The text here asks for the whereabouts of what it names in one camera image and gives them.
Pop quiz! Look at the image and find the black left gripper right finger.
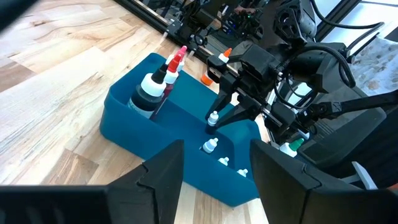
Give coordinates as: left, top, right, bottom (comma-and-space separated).
250, 139, 398, 224

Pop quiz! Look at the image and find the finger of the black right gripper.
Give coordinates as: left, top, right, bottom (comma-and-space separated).
216, 95, 295, 141
206, 55, 239, 121

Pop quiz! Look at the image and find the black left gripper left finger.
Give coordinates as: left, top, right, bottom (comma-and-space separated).
0, 139, 185, 224

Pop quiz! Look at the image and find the orange food coloring bottle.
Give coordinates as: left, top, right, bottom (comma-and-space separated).
200, 47, 233, 87

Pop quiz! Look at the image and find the green cap food coloring bottle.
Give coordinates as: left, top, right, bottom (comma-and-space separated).
279, 138, 305, 158

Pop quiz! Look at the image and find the pink cap food coloring bottle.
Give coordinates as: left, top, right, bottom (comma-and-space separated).
164, 45, 189, 74

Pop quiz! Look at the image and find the blue plastic bin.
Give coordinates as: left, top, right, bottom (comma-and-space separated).
99, 52, 262, 208

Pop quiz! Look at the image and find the dark grey chair seat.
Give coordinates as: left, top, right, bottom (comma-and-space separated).
298, 86, 398, 190

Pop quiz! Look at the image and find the white spotted cloth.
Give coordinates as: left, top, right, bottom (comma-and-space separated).
349, 36, 398, 97

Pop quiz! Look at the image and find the white metal bracket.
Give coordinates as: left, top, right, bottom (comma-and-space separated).
341, 161, 379, 190

